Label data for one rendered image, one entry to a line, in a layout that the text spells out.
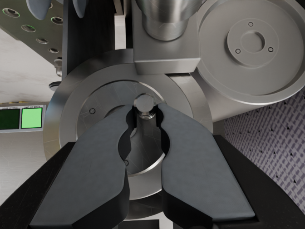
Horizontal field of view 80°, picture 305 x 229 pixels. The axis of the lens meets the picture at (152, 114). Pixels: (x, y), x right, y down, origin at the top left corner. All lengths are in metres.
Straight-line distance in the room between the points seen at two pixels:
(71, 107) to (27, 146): 0.43
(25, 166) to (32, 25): 0.35
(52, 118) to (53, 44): 0.34
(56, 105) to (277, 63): 0.21
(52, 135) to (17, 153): 0.43
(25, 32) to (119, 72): 0.34
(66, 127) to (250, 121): 0.27
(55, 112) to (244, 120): 0.29
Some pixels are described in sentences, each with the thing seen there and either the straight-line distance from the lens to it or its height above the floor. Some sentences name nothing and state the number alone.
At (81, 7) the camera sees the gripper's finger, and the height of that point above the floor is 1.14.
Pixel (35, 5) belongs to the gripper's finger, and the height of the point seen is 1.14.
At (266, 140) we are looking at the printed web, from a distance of 0.30.
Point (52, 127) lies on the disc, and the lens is 0.18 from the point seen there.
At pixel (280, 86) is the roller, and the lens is 0.21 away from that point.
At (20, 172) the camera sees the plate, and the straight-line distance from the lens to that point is 0.60.
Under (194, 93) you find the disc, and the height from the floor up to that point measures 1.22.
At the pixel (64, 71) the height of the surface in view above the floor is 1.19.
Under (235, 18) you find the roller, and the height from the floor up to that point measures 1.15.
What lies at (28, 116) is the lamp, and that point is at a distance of 0.59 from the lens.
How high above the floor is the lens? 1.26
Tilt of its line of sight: 8 degrees down
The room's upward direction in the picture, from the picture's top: 177 degrees clockwise
